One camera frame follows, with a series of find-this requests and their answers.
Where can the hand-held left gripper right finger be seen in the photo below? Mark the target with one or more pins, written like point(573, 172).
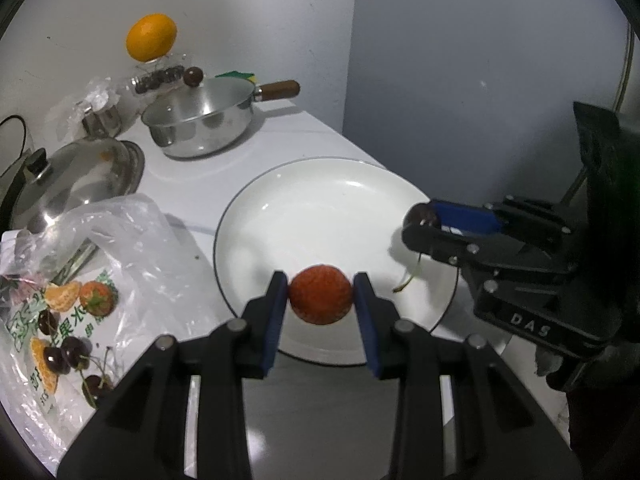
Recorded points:
point(367, 330)

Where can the glass pot lid brown knob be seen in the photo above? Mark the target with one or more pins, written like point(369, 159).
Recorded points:
point(200, 97)

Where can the small steel cup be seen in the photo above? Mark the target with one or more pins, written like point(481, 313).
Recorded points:
point(102, 122)

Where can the clear glass bowl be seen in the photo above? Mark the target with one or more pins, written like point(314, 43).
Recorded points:
point(160, 77)

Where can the clear printed plastic bag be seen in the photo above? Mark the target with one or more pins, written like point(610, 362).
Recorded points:
point(150, 260)

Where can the crumpled clear plastic wrap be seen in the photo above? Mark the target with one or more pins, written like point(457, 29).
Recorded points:
point(95, 92)

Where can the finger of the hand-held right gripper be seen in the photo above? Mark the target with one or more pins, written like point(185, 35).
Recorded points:
point(465, 217)
point(435, 242)

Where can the peeled tangerine piece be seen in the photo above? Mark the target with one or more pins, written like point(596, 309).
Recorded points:
point(62, 296)
point(42, 365)

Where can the green yellow sponge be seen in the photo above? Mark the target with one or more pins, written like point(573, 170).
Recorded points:
point(237, 76)

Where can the large steel lid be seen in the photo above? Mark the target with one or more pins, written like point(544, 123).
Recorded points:
point(85, 175)

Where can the red strawberry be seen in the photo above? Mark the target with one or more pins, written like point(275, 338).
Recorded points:
point(97, 297)
point(320, 292)

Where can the white round plate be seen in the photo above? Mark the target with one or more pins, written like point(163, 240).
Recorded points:
point(310, 210)

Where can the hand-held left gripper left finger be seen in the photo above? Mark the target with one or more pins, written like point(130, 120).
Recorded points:
point(274, 320)

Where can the dark red cherry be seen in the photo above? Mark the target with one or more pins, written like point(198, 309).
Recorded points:
point(47, 321)
point(55, 360)
point(76, 349)
point(95, 385)
point(420, 214)

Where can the whole orange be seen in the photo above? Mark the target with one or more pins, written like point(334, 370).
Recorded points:
point(151, 36)

